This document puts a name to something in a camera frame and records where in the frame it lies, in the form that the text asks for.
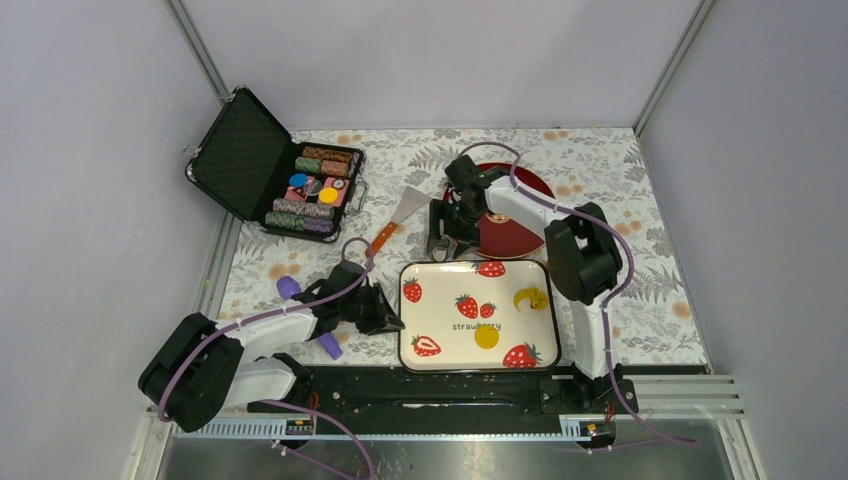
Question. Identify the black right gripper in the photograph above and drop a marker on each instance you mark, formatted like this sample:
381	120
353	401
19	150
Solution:
436	213

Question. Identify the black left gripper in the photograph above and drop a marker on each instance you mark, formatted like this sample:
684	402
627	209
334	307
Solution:
383	319

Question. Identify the metal spatula wooden handle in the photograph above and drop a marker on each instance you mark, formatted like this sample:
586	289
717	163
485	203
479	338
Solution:
411	200

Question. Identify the red round plate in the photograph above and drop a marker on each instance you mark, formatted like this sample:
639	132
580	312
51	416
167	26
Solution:
500	236

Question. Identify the white strawberry tray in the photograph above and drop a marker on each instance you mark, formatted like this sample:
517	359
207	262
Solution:
441	305

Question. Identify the yellow dough piece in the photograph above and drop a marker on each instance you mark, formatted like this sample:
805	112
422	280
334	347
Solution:
486	336

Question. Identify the small glass cup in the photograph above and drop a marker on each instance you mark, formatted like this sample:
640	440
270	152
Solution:
441	253

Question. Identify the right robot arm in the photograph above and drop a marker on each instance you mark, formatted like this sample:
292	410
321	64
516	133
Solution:
584	260

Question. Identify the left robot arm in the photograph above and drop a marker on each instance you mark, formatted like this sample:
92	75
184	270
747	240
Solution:
203	368

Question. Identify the floral table mat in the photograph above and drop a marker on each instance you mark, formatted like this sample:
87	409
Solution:
652	320

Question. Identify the black poker chip case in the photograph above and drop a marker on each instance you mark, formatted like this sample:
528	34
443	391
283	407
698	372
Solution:
250	165

